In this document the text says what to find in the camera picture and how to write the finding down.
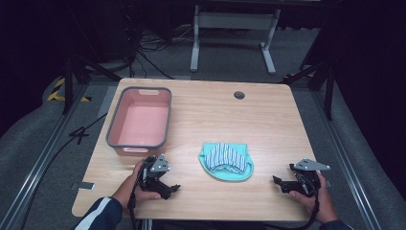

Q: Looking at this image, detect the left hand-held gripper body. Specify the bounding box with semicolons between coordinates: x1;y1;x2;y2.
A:
139;153;171;193

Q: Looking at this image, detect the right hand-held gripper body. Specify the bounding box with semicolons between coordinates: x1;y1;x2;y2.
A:
288;157;331;196

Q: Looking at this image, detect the pink basin with grey rim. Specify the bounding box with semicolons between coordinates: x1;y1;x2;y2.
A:
105;85;173;158

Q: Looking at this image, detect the teal striped cloth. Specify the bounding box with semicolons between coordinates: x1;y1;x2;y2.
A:
197;141;255;183

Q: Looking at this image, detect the person's right hand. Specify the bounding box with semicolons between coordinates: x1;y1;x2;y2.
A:
288;172;339;225

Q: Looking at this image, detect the person's left hand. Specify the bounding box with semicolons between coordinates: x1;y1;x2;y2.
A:
110;159;163;210

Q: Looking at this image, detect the grey tape patch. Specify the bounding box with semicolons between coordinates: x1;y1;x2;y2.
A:
70;180;96;192

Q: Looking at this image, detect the black tripod stand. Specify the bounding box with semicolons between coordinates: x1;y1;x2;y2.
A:
61;53;124;116
280;59;337;123

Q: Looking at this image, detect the black floor tape cross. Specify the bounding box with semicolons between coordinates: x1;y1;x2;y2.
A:
68;126;91;146

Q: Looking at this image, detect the yellow black floor tape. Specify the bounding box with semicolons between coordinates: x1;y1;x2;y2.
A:
46;77;93;104

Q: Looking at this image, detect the right hand-held gripper cable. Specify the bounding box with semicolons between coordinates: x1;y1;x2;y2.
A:
263;178;322;230

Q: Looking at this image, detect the hand-held gripper cable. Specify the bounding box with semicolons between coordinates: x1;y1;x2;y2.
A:
127;169;148;230
263;178;322;230

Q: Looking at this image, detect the left hand-held gripper cable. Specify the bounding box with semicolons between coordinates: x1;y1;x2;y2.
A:
127;169;148;230

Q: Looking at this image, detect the aluminium floor rail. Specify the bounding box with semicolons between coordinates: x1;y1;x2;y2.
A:
310;89;384;230
0;83;91;230

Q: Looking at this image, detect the black floor cable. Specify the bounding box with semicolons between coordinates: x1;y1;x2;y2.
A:
18;111;109;230

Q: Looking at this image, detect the tangle of black floor cables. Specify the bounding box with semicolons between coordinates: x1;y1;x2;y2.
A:
127;22;199;81

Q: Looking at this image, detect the grey metal desk frame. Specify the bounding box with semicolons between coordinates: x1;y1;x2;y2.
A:
190;4;282;77

